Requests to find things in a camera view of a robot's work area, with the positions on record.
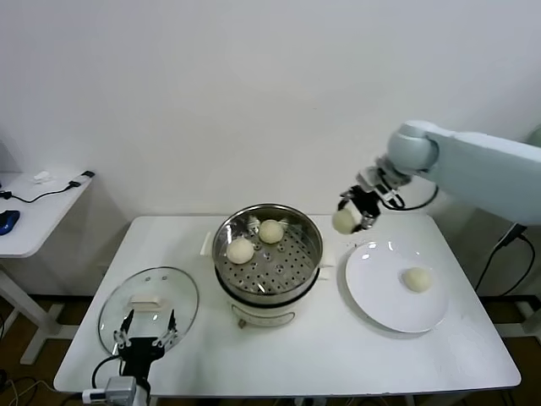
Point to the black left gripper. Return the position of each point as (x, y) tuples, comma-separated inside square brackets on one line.
[(139, 351)]

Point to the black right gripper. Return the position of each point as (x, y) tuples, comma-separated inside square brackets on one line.
[(365, 203)]

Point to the white steamed baozi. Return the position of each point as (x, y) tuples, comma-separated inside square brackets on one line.
[(270, 231), (240, 250), (416, 279), (343, 222)]

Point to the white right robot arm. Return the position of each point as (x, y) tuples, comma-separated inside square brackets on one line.
[(473, 165)]

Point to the stainless steel steamer basket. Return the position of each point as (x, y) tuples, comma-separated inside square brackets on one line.
[(291, 258)]

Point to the white round plate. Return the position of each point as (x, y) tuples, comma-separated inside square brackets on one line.
[(372, 292)]

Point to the cream white electric cooker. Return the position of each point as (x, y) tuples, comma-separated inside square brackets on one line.
[(262, 315)]

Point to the white side desk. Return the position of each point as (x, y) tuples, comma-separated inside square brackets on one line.
[(42, 228)]

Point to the blue computer mouse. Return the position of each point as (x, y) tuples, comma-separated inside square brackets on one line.
[(8, 222)]

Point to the small white desk object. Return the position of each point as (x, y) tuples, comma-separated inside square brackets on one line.
[(42, 177)]

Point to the pale green appliance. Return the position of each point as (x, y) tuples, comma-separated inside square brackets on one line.
[(536, 137)]

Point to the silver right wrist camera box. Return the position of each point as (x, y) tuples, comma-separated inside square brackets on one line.
[(380, 182)]

